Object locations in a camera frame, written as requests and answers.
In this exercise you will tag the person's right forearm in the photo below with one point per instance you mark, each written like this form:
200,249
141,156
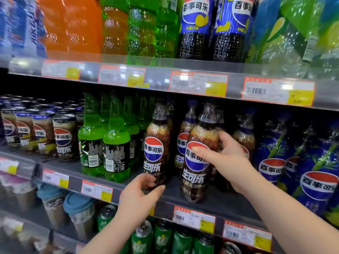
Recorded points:
291,216

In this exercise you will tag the person's left hand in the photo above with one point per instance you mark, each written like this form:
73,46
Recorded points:
137,203

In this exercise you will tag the rows of short brown cans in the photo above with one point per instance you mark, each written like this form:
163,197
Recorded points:
39,134

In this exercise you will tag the clear soda bottle green label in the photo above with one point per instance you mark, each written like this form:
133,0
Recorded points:
323,37
275,44

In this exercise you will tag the blue lidded drink cup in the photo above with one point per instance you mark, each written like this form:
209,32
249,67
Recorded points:
78,206
51,193

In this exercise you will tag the person's right hand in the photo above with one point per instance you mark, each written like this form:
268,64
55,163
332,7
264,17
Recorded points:
233,164

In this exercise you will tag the rows of green soda cans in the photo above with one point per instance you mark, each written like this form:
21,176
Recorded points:
106,216

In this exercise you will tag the black cap Pepsi bottle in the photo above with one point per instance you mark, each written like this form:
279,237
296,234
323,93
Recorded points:
156,153
198,177

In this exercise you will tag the dark soda bottle blue label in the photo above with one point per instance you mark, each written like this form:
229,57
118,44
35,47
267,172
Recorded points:
194,42
230,44

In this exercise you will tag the row of brown Pepsi bottles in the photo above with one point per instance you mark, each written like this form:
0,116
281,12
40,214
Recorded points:
185,134

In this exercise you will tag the person's left forearm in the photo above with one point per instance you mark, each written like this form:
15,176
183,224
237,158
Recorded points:
111,235

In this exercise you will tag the green bottles with black labels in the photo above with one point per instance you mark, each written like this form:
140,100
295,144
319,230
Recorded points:
116,153

